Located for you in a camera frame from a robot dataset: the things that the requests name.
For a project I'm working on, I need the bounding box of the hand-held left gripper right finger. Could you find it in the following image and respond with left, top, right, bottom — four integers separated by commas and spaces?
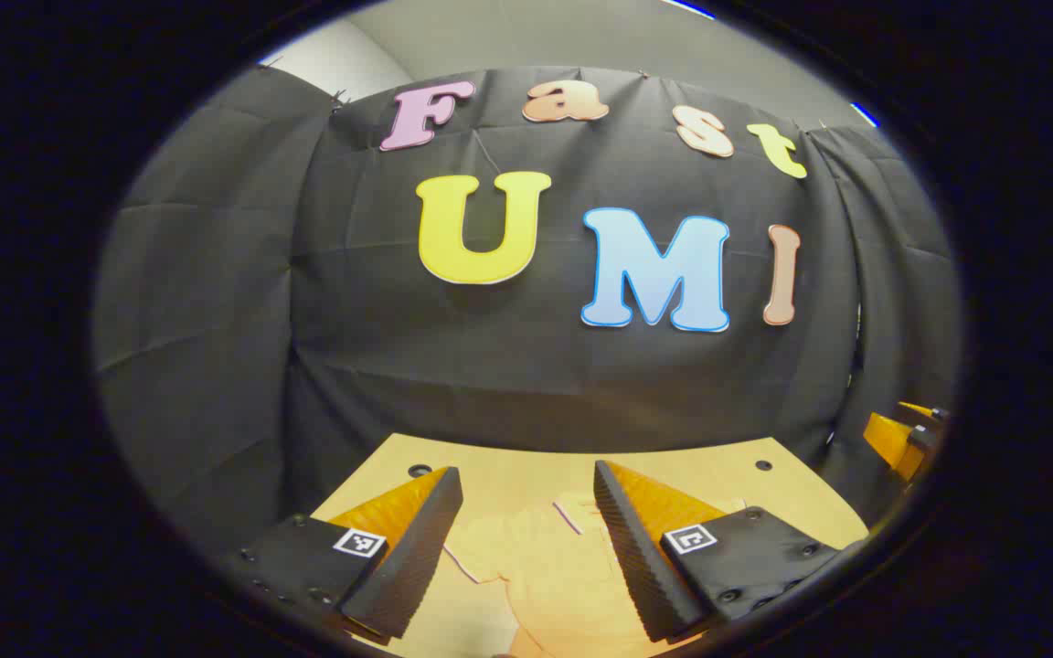
592, 459, 847, 645

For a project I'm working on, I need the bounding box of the black backdrop cloth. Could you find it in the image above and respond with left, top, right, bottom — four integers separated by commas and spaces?
92, 66, 964, 558

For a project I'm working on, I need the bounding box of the orange T-shirt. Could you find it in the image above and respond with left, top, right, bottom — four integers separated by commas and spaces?
442, 492, 747, 658

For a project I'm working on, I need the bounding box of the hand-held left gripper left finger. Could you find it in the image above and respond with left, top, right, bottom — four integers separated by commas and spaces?
236, 464, 464, 648

